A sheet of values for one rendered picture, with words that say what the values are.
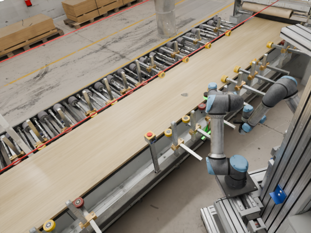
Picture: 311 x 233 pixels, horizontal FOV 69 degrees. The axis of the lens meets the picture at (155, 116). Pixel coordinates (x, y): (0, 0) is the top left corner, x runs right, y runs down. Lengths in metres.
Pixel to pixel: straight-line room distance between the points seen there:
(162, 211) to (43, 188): 1.30
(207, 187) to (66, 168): 1.61
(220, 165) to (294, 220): 0.47
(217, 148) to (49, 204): 1.39
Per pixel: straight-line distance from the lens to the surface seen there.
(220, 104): 1.48
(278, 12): 4.25
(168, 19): 5.90
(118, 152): 2.15
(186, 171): 2.99
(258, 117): 1.85
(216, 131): 1.51
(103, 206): 2.23
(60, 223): 2.21
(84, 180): 2.09
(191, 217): 2.73
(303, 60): 4.49
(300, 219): 1.52
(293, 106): 1.82
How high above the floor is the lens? 2.54
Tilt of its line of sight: 44 degrees down
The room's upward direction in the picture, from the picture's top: 10 degrees counter-clockwise
